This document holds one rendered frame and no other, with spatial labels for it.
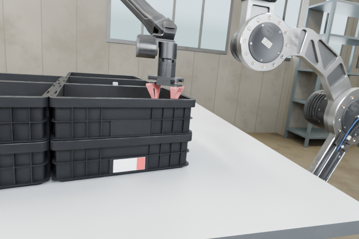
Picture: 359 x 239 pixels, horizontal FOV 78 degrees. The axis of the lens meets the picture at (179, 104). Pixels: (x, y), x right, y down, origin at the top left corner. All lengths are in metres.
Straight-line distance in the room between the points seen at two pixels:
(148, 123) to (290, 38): 0.59
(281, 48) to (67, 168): 0.78
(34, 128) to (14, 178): 0.13
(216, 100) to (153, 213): 3.06
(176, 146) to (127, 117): 0.18
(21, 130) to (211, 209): 0.49
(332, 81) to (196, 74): 2.48
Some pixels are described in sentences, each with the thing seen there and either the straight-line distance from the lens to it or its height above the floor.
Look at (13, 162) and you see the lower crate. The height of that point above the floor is 0.77.
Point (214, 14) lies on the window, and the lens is 3.48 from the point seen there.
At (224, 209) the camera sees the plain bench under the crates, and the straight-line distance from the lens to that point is 0.60.
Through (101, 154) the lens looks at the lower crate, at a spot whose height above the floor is 0.77.
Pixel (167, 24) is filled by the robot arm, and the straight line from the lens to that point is 0.73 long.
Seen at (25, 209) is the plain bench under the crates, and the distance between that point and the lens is 0.62.
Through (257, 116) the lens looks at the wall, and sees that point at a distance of 3.95.
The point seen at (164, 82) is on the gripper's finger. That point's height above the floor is 0.97.
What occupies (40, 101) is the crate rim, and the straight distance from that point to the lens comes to 0.61.
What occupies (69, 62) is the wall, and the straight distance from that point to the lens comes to 3.26.
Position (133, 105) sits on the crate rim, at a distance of 0.61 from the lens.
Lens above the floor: 1.03
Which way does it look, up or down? 10 degrees down
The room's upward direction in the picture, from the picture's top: 5 degrees clockwise
